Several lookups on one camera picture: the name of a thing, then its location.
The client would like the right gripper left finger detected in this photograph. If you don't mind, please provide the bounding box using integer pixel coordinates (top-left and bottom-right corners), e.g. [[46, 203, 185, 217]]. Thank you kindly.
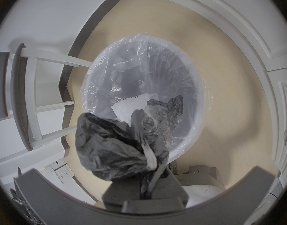
[[102, 179, 144, 212]]

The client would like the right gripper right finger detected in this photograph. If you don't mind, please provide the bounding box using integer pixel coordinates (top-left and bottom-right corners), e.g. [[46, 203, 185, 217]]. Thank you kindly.
[[155, 166, 189, 208]]

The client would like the black plastic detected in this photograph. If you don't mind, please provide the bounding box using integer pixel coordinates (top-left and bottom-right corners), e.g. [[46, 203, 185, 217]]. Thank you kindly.
[[75, 95, 184, 200]]

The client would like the clear plastic bag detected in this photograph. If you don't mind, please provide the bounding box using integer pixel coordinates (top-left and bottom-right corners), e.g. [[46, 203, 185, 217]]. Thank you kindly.
[[80, 33, 212, 166]]

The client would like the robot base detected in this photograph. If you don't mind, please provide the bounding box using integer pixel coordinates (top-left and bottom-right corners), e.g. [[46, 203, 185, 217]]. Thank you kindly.
[[168, 161, 226, 208]]

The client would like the white trash bin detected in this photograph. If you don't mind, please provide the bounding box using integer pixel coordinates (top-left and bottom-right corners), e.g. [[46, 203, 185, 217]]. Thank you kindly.
[[86, 35, 204, 164]]

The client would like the white chest of drawers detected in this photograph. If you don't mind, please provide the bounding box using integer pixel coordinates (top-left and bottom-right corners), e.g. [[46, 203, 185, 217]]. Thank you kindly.
[[44, 157, 76, 185]]

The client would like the crumpled white paper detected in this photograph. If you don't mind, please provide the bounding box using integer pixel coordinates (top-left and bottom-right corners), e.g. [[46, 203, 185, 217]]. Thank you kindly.
[[110, 92, 159, 124]]

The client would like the white chair with grey seat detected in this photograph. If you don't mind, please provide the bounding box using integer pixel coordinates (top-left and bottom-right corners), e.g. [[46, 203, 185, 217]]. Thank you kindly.
[[0, 43, 93, 152]]

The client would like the white wardrobe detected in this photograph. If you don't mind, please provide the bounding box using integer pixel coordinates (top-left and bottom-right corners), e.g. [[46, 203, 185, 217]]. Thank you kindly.
[[143, 0, 287, 180]]

